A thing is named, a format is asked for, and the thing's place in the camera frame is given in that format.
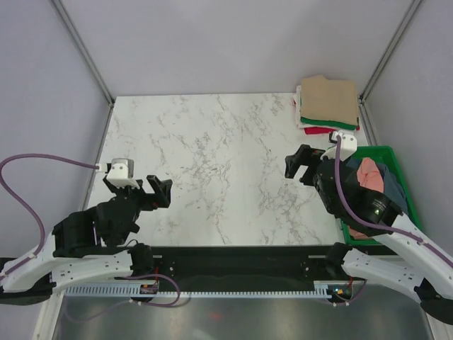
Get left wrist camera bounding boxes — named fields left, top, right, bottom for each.
left=106, top=158, right=139, bottom=188

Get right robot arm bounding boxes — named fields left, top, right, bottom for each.
left=285, top=142, right=452, bottom=324

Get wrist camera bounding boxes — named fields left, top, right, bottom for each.
left=321, top=130, right=357, bottom=162
left=106, top=158, right=139, bottom=188

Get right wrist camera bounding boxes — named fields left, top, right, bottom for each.
left=321, top=130, right=357, bottom=162

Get green plastic bin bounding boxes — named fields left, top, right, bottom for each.
left=341, top=146, right=422, bottom=234

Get white folded t shirt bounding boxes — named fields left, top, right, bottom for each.
left=293, top=85, right=360, bottom=131

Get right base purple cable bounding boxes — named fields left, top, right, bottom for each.
left=325, top=278, right=369, bottom=308

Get red folded t shirt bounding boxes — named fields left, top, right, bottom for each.
left=293, top=96, right=360, bottom=135

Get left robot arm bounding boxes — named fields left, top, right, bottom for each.
left=1, top=175, right=173, bottom=306

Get green folded t shirt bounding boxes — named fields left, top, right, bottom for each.
left=296, top=97, right=359, bottom=130

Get white slotted cable duct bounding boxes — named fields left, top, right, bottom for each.
left=65, top=283, right=351, bottom=299

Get left aluminium frame post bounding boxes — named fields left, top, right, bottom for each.
left=49, top=0, right=115, bottom=108

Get blue grey t shirt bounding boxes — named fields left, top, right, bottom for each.
left=347, top=158, right=408, bottom=214

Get beige folded t shirt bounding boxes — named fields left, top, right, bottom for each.
left=300, top=75, right=358, bottom=126

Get aluminium frame post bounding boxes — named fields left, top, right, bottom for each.
left=359, top=0, right=424, bottom=105
left=49, top=0, right=115, bottom=108

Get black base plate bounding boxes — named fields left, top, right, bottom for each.
left=129, top=244, right=351, bottom=293

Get right aluminium frame post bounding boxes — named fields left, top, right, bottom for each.
left=359, top=0, right=424, bottom=105

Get salmon pink t shirt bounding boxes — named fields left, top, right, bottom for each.
left=357, top=157, right=384, bottom=193

